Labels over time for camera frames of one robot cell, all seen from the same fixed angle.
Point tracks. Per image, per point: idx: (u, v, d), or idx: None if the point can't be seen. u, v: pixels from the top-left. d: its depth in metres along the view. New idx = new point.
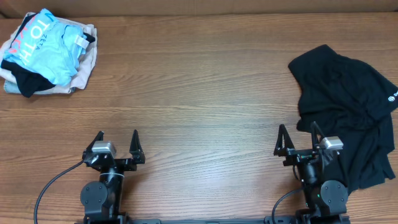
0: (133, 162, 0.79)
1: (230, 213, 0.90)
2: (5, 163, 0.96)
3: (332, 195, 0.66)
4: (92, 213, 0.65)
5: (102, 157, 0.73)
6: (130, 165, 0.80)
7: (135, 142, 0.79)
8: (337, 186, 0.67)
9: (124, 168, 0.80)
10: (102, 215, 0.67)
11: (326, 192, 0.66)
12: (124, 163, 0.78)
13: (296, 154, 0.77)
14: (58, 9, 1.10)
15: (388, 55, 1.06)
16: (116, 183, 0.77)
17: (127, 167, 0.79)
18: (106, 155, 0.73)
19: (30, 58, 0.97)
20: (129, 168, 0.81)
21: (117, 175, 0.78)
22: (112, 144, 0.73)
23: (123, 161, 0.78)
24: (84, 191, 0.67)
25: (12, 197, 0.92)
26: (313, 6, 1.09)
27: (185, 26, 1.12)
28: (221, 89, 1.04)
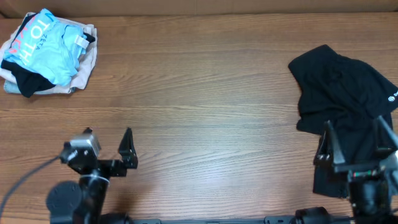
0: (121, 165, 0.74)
1: (230, 213, 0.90)
2: (5, 163, 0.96)
3: None
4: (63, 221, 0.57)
5: (82, 152, 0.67)
6: (119, 167, 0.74)
7: (127, 142, 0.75)
8: None
9: (112, 171, 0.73)
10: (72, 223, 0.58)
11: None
12: (111, 165, 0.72)
13: (347, 170, 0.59)
14: (58, 9, 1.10)
15: (388, 55, 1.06)
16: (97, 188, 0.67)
17: (114, 168, 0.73)
18: (86, 150, 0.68)
19: (30, 58, 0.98)
20: (115, 171, 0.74)
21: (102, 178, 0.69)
22: (94, 137, 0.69)
23: (110, 162, 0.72)
24: (53, 193, 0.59)
25: (12, 197, 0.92)
26: (313, 6, 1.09)
27: (185, 26, 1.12)
28: (221, 89, 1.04)
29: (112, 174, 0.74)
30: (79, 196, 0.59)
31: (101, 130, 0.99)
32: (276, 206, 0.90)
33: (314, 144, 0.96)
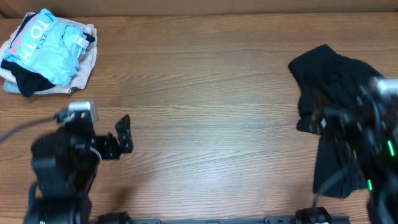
0: (114, 144, 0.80)
1: (230, 213, 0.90)
2: (5, 163, 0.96)
3: None
4: (46, 172, 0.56)
5: (79, 116, 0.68)
6: (112, 145, 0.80)
7: (125, 122, 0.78)
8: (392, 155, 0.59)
9: (106, 148, 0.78)
10: (54, 173, 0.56)
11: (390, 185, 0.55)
12: (105, 141, 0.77)
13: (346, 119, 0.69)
14: (58, 8, 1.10)
15: (388, 55, 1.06)
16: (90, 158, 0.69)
17: (107, 145, 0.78)
18: (84, 112, 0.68)
19: (30, 58, 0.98)
20: (109, 148, 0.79)
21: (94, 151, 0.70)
22: (92, 105, 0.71)
23: (106, 137, 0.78)
24: (44, 138, 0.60)
25: (12, 197, 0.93)
26: (313, 5, 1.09)
27: (185, 26, 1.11)
28: (221, 89, 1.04)
29: (106, 154, 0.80)
30: (68, 144, 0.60)
31: (101, 130, 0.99)
32: (276, 206, 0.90)
33: (314, 144, 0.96)
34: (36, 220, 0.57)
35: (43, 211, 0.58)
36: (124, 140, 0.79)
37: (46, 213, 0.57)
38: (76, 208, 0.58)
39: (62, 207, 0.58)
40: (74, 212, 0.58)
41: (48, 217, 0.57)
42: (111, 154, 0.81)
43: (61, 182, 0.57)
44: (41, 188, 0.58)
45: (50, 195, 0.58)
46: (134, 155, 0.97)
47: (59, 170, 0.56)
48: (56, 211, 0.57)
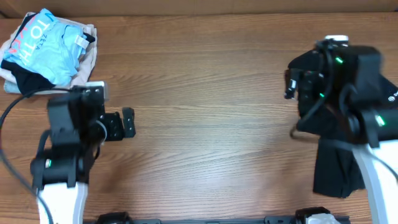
0: (119, 126, 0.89)
1: (230, 213, 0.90)
2: (5, 163, 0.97)
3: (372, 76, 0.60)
4: (58, 114, 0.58)
5: (94, 91, 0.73)
6: (119, 126, 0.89)
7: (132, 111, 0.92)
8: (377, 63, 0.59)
9: (111, 127, 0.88)
10: (65, 116, 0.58)
11: (366, 91, 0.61)
12: (112, 119, 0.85)
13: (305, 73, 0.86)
14: (57, 8, 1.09)
15: (388, 55, 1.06)
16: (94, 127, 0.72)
17: (114, 124, 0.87)
18: (97, 89, 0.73)
19: (30, 58, 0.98)
20: (114, 129, 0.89)
21: (99, 124, 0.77)
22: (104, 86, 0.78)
23: (113, 115, 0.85)
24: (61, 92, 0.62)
25: (12, 197, 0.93)
26: (313, 6, 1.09)
27: (185, 26, 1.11)
28: (221, 89, 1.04)
29: (112, 132, 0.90)
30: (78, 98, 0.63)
31: None
32: (276, 206, 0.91)
33: (314, 144, 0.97)
34: (42, 162, 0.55)
35: (48, 155, 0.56)
36: (129, 122, 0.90)
37: (52, 156, 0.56)
38: (79, 154, 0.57)
39: (68, 151, 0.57)
40: (78, 157, 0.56)
41: (55, 158, 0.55)
42: (115, 134, 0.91)
43: (71, 126, 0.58)
44: (52, 135, 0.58)
45: (58, 144, 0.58)
46: (134, 156, 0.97)
47: (70, 115, 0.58)
48: (61, 157, 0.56)
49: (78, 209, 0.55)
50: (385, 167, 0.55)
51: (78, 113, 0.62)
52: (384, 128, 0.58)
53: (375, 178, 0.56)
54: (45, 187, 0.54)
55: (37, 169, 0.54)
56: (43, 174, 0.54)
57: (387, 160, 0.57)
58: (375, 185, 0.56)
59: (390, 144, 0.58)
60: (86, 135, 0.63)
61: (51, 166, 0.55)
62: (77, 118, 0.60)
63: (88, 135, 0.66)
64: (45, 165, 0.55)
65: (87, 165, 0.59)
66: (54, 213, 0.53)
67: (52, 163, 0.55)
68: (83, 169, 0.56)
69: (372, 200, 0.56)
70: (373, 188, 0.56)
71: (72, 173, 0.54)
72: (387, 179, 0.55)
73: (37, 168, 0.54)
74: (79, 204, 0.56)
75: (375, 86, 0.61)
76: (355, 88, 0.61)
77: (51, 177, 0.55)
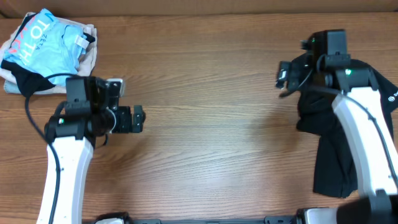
0: (129, 118, 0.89)
1: (230, 213, 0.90)
2: (6, 163, 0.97)
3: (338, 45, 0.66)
4: (74, 86, 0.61)
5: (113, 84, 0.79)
6: (129, 119, 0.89)
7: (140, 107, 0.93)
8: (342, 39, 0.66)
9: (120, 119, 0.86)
10: (80, 88, 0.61)
11: (336, 56, 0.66)
12: (124, 111, 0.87)
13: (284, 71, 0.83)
14: (57, 9, 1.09)
15: (388, 55, 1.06)
16: (108, 116, 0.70)
17: (124, 116, 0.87)
18: (115, 84, 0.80)
19: (30, 58, 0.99)
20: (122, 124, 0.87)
21: (111, 113, 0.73)
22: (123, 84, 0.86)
23: (124, 108, 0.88)
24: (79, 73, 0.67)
25: (12, 197, 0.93)
26: (314, 6, 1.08)
27: (185, 26, 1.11)
28: (221, 89, 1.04)
29: (121, 124, 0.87)
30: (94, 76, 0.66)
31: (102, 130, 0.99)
32: (276, 206, 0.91)
33: (314, 144, 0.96)
34: (55, 121, 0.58)
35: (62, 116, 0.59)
36: (137, 118, 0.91)
37: (65, 116, 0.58)
38: (87, 117, 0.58)
39: (79, 115, 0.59)
40: (87, 118, 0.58)
41: (66, 117, 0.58)
42: (124, 126, 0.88)
43: (85, 98, 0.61)
44: (66, 105, 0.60)
45: (71, 111, 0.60)
46: (134, 156, 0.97)
47: (86, 89, 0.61)
48: (71, 120, 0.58)
49: (83, 162, 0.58)
50: (360, 107, 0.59)
51: (93, 89, 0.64)
52: (353, 77, 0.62)
53: (353, 123, 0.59)
54: (56, 140, 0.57)
55: (50, 125, 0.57)
56: (56, 129, 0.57)
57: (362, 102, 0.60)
58: (354, 131, 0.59)
59: (360, 89, 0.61)
60: (98, 112, 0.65)
61: (63, 122, 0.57)
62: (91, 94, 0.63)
63: (102, 116, 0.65)
64: (58, 122, 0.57)
65: (96, 130, 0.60)
66: (61, 160, 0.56)
67: (64, 121, 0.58)
68: (91, 130, 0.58)
69: (355, 147, 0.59)
70: (354, 135, 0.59)
71: (82, 129, 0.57)
72: (362, 120, 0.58)
73: (51, 125, 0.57)
74: (85, 158, 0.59)
75: (339, 50, 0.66)
76: (328, 55, 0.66)
77: (62, 133, 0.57)
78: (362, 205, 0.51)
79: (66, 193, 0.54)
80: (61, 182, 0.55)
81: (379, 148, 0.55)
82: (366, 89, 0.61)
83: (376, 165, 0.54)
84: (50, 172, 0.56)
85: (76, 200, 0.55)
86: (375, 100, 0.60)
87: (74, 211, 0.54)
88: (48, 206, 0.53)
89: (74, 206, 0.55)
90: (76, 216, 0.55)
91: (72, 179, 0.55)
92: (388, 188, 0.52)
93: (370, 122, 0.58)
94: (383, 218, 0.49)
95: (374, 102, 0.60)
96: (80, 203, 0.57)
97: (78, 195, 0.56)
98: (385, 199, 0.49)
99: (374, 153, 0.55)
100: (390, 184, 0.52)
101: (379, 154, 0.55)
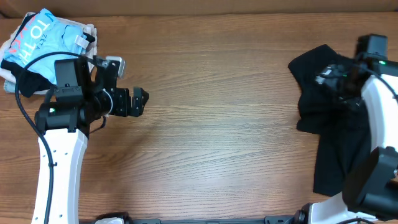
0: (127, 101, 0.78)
1: (230, 213, 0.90)
2: (5, 163, 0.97)
3: (378, 47, 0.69)
4: (64, 71, 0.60)
5: (111, 65, 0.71)
6: (127, 102, 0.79)
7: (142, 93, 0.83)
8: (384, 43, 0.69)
9: (119, 102, 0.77)
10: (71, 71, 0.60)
11: (375, 55, 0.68)
12: (121, 94, 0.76)
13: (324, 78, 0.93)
14: (57, 8, 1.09)
15: (388, 55, 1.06)
16: (104, 99, 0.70)
17: (122, 99, 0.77)
18: (114, 63, 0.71)
19: (30, 58, 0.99)
20: (120, 109, 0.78)
21: (107, 94, 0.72)
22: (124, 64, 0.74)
23: (122, 90, 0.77)
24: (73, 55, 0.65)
25: (12, 197, 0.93)
26: (314, 6, 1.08)
27: (185, 26, 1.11)
28: (221, 89, 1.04)
29: (118, 106, 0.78)
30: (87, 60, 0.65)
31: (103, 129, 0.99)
32: (276, 206, 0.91)
33: (314, 144, 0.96)
34: (46, 109, 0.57)
35: (53, 103, 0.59)
36: (137, 102, 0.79)
37: (56, 104, 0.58)
38: (81, 104, 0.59)
39: (71, 102, 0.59)
40: (80, 106, 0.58)
41: (58, 107, 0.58)
42: (122, 109, 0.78)
43: (76, 83, 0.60)
44: (56, 91, 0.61)
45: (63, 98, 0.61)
46: (134, 156, 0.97)
47: (76, 72, 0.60)
48: (64, 107, 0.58)
49: (76, 155, 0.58)
50: (387, 89, 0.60)
51: (84, 73, 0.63)
52: (386, 67, 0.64)
53: (377, 100, 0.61)
54: (47, 132, 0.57)
55: (40, 115, 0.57)
56: (46, 120, 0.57)
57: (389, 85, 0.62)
58: (377, 107, 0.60)
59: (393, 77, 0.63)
60: (91, 96, 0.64)
61: (55, 112, 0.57)
62: (83, 77, 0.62)
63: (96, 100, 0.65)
64: (49, 112, 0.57)
65: (90, 117, 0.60)
66: (54, 155, 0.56)
67: (56, 110, 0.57)
68: (84, 119, 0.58)
69: (374, 119, 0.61)
70: (375, 112, 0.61)
71: (74, 120, 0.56)
72: (387, 98, 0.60)
73: (41, 115, 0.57)
74: (79, 150, 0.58)
75: (377, 52, 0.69)
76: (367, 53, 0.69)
77: (53, 123, 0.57)
78: (370, 158, 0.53)
79: (60, 188, 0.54)
80: (55, 177, 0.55)
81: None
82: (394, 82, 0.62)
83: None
84: (43, 167, 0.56)
85: (72, 193, 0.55)
86: None
87: (70, 206, 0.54)
88: (43, 204, 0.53)
89: (70, 203, 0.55)
90: (73, 211, 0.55)
91: (66, 173, 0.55)
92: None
93: (394, 100, 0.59)
94: (387, 173, 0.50)
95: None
96: (76, 200, 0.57)
97: (74, 185, 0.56)
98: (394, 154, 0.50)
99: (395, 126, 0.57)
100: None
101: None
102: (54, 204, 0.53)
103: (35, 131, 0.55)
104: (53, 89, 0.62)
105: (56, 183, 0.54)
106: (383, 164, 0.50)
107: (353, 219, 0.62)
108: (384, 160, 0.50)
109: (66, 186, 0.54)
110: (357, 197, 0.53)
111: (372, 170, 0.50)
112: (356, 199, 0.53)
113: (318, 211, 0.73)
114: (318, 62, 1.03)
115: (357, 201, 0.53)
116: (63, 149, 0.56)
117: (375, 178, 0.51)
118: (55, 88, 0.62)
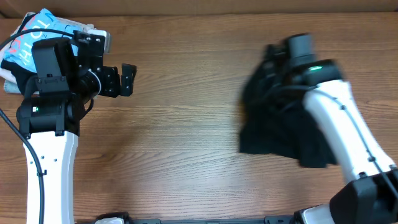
0: (115, 82, 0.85)
1: (230, 213, 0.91)
2: (5, 163, 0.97)
3: (303, 46, 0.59)
4: (45, 58, 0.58)
5: (94, 40, 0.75)
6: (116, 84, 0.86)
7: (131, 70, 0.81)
8: (303, 40, 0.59)
9: (106, 81, 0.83)
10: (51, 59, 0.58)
11: (305, 58, 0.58)
12: (108, 73, 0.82)
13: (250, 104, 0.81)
14: (57, 8, 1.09)
15: (388, 55, 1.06)
16: (91, 82, 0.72)
17: (110, 79, 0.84)
18: (98, 39, 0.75)
19: (30, 58, 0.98)
20: (109, 88, 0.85)
21: (92, 74, 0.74)
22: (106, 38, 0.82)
23: (110, 69, 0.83)
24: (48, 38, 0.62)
25: (12, 197, 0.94)
26: (314, 6, 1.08)
27: (185, 26, 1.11)
28: (221, 89, 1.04)
29: (106, 88, 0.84)
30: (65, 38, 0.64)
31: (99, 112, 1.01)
32: (276, 206, 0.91)
33: None
34: (28, 107, 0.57)
35: (36, 101, 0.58)
36: (127, 81, 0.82)
37: (40, 102, 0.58)
38: (68, 100, 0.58)
39: (56, 98, 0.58)
40: (66, 102, 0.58)
41: (41, 104, 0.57)
42: (111, 90, 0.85)
43: (60, 73, 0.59)
44: (38, 82, 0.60)
45: (46, 91, 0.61)
46: (134, 155, 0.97)
47: (57, 60, 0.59)
48: (48, 105, 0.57)
49: (67, 159, 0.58)
50: (329, 99, 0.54)
51: (68, 58, 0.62)
52: (322, 71, 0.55)
53: (324, 112, 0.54)
54: (32, 135, 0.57)
55: (23, 114, 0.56)
56: (30, 119, 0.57)
57: (331, 93, 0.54)
58: (329, 126, 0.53)
59: (332, 83, 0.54)
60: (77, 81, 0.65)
61: (38, 111, 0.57)
62: (66, 64, 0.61)
63: (80, 85, 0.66)
64: (32, 111, 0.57)
65: (77, 114, 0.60)
66: (42, 162, 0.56)
67: (40, 109, 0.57)
68: (72, 116, 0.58)
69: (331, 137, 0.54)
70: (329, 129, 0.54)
71: (61, 117, 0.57)
72: (333, 108, 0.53)
73: (23, 114, 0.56)
74: (69, 155, 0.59)
75: (306, 53, 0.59)
76: (293, 60, 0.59)
77: (37, 122, 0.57)
78: (346, 196, 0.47)
79: (53, 196, 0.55)
80: (45, 185, 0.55)
81: (355, 135, 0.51)
82: (336, 84, 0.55)
83: (356, 155, 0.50)
84: (32, 175, 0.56)
85: (65, 200, 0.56)
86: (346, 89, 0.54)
87: (64, 212, 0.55)
88: (35, 214, 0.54)
89: (64, 208, 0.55)
90: (68, 217, 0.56)
91: (57, 180, 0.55)
92: (370, 172, 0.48)
93: (342, 111, 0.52)
94: (369, 203, 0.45)
95: (342, 88, 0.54)
96: (70, 204, 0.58)
97: (67, 190, 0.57)
98: (369, 183, 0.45)
99: (352, 141, 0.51)
100: (371, 167, 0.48)
101: (356, 142, 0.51)
102: (47, 213, 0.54)
103: (18, 136, 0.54)
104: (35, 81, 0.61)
105: (48, 192, 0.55)
106: (363, 199, 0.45)
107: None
108: (362, 192, 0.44)
109: (58, 193, 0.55)
110: None
111: (356, 208, 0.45)
112: None
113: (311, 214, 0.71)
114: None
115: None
116: (51, 155, 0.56)
117: (362, 209, 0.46)
118: (37, 79, 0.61)
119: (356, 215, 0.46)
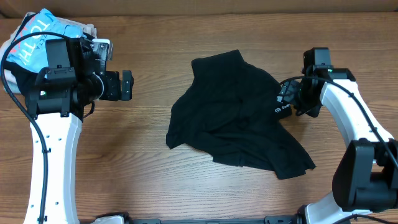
0: (117, 85, 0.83)
1: (230, 213, 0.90)
2: (5, 163, 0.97)
3: (324, 57, 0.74)
4: (56, 50, 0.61)
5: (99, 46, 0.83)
6: (117, 87, 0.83)
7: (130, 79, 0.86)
8: (326, 52, 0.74)
9: (109, 86, 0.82)
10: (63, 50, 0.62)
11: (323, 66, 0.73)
12: (111, 76, 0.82)
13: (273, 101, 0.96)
14: (57, 8, 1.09)
15: (388, 55, 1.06)
16: (96, 82, 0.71)
17: (112, 83, 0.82)
18: (102, 45, 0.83)
19: (30, 58, 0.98)
20: (110, 93, 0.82)
21: (98, 78, 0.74)
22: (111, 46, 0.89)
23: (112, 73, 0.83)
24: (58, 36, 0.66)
25: (12, 197, 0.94)
26: (313, 6, 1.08)
27: (185, 26, 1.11)
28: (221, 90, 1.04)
29: (109, 91, 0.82)
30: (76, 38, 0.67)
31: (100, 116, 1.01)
32: (276, 206, 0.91)
33: (314, 144, 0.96)
34: (37, 92, 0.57)
35: (43, 86, 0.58)
36: (127, 85, 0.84)
37: (46, 86, 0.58)
38: (73, 87, 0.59)
39: (63, 84, 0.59)
40: (73, 88, 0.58)
41: (49, 89, 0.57)
42: (112, 94, 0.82)
43: (68, 63, 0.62)
44: (48, 72, 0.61)
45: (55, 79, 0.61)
46: (134, 155, 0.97)
47: (68, 52, 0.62)
48: (55, 90, 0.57)
49: (70, 140, 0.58)
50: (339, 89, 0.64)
51: (78, 53, 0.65)
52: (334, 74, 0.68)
53: (336, 99, 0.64)
54: (38, 117, 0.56)
55: (31, 98, 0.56)
56: (38, 103, 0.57)
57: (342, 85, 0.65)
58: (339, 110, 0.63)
59: (344, 83, 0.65)
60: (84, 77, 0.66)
61: (46, 96, 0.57)
62: (76, 57, 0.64)
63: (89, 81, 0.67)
64: (39, 95, 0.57)
65: (82, 101, 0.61)
66: (48, 140, 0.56)
67: (46, 93, 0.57)
68: (77, 102, 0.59)
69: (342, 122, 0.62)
70: (338, 114, 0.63)
71: (66, 102, 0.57)
72: (342, 96, 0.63)
73: (32, 98, 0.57)
74: (73, 136, 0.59)
75: (324, 61, 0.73)
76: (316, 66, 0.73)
77: (45, 106, 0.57)
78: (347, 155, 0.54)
79: (56, 178, 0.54)
80: (49, 163, 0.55)
81: (359, 112, 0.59)
82: (346, 81, 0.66)
83: (360, 129, 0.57)
84: (37, 153, 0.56)
85: (68, 180, 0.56)
86: (353, 86, 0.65)
87: (66, 194, 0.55)
88: (37, 194, 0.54)
89: (66, 191, 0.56)
90: (69, 197, 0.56)
91: (61, 161, 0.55)
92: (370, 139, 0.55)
93: (351, 98, 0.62)
94: (367, 162, 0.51)
95: (351, 84, 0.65)
96: (71, 185, 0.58)
97: (69, 171, 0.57)
98: (367, 144, 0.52)
99: (357, 116, 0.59)
100: (372, 136, 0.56)
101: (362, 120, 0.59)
102: (50, 191, 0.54)
103: (27, 116, 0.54)
104: (43, 70, 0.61)
105: (51, 172, 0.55)
106: (361, 156, 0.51)
107: (350, 216, 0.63)
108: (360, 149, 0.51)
109: (60, 176, 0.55)
110: (349, 196, 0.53)
111: (354, 164, 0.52)
112: (348, 199, 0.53)
113: (314, 213, 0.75)
114: (211, 61, 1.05)
115: (351, 202, 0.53)
116: (56, 134, 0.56)
117: (360, 168, 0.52)
118: (45, 70, 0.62)
119: (354, 172, 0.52)
